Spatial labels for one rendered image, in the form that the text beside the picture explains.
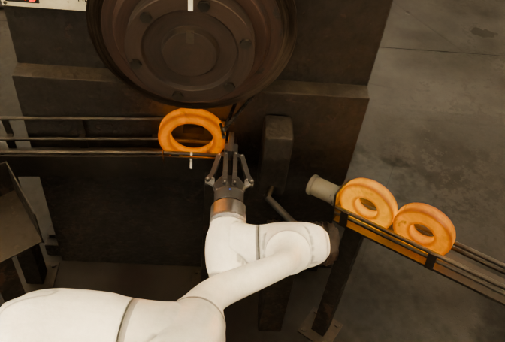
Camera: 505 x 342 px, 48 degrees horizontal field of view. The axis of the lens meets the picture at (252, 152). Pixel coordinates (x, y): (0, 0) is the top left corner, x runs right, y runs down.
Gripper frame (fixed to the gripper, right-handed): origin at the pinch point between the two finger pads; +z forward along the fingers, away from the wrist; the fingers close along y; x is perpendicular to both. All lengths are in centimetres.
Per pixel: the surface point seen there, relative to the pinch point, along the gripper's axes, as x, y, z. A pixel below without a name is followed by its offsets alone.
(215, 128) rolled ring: 5.9, -4.6, 0.3
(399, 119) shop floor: -82, 86, 93
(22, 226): -12, -53, -22
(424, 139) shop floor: -81, 96, 79
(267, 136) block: 5.8, 9.4, -1.2
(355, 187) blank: 2.9, 32.5, -14.4
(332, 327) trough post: -72, 41, -21
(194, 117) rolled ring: 9.4, -10.2, 0.6
